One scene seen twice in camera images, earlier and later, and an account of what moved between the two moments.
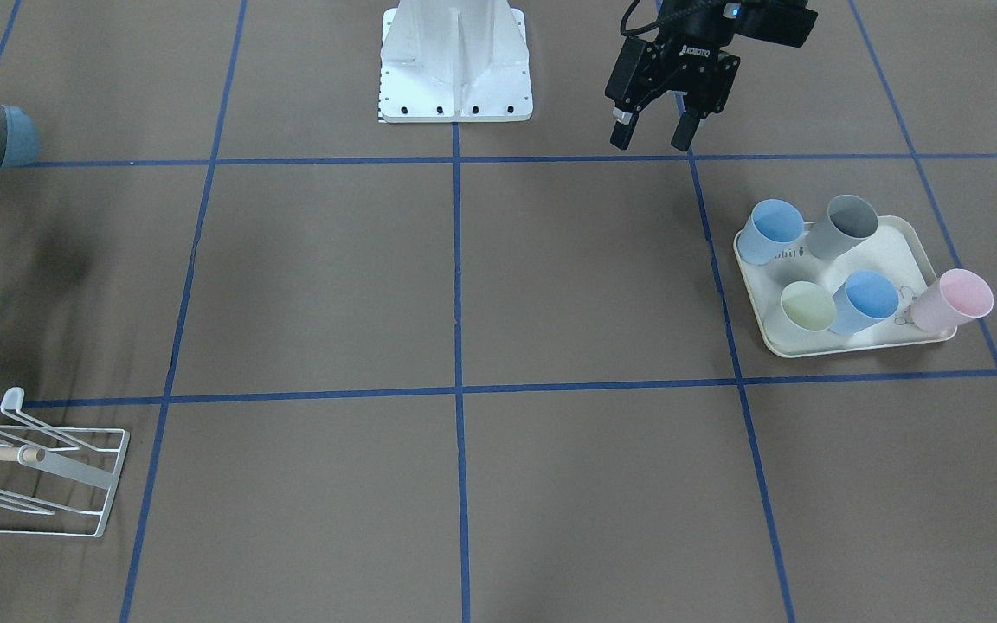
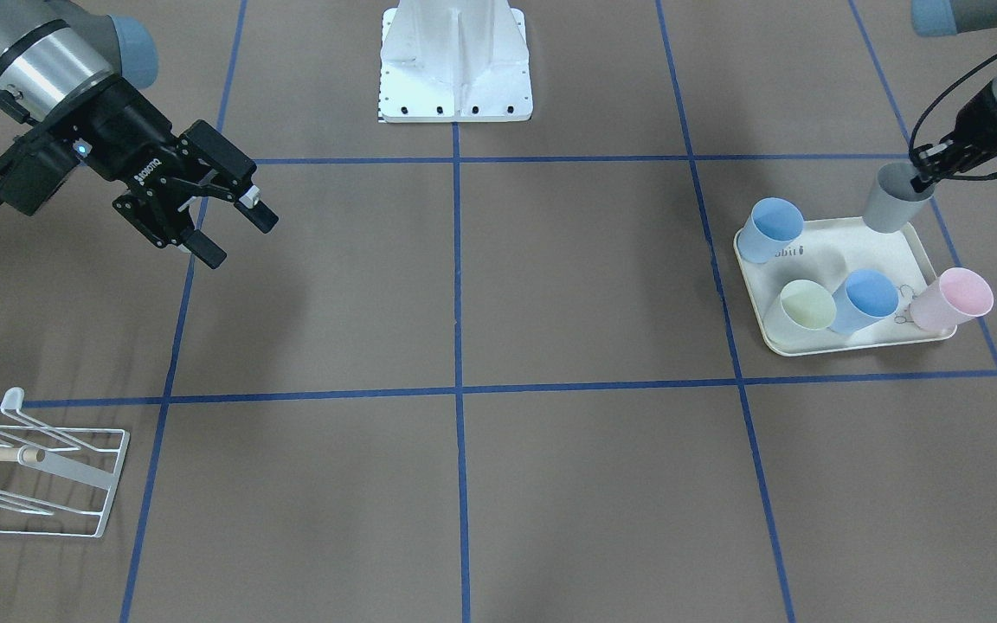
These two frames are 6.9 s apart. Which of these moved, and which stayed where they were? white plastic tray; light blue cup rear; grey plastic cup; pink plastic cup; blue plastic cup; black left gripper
Moved: grey plastic cup; black left gripper
Stayed: pink plastic cup; blue plastic cup; light blue cup rear; white plastic tray
